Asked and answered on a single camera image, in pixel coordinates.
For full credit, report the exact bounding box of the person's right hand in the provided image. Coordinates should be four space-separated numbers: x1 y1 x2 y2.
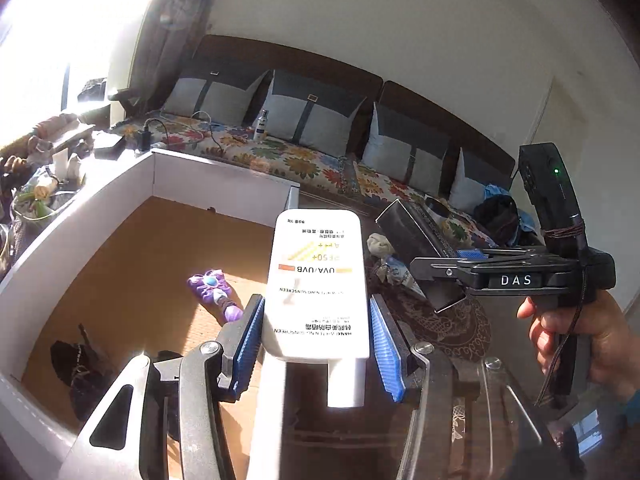
516 288 640 403

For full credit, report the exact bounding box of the floral sofa cushion cover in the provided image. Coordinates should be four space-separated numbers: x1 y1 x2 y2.
112 112 497 252

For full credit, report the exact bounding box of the blue white ointment box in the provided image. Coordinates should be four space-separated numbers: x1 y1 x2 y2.
375 256 425 299

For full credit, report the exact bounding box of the white lotion bottle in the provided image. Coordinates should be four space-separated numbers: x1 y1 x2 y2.
253 108 269 142

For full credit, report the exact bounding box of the black and blue clothes pile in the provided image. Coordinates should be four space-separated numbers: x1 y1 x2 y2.
472 184 542 247

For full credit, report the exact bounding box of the purple toy wand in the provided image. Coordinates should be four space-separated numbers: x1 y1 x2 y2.
186 269 243 322

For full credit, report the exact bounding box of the grey pillow far right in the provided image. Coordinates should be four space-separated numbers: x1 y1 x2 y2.
448 148 511 214

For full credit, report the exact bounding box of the dark brown cord tassel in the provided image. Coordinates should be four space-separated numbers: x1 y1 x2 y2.
50 323 115 422

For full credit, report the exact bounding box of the white sunscreen tube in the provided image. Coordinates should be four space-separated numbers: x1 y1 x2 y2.
262 209 370 408

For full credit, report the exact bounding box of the beige cloth bundle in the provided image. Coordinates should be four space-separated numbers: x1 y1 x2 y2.
367 233 395 260

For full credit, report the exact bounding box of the grey pillow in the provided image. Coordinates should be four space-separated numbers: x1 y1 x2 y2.
448 148 511 214
163 58 268 126
262 70 366 157
362 105 450 194

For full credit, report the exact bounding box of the white storage box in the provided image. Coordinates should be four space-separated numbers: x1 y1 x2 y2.
1 150 299 479

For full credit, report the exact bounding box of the grey pillow far left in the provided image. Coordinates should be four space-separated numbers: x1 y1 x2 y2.
163 58 268 126

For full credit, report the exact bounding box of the black power adapter with cable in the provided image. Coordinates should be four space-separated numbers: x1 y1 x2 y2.
134 109 231 157

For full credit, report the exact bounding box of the clutter of figurines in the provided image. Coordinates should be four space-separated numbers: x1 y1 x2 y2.
1 113 93 266

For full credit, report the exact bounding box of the grey curtain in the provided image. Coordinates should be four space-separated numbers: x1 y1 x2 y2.
129 0 214 112

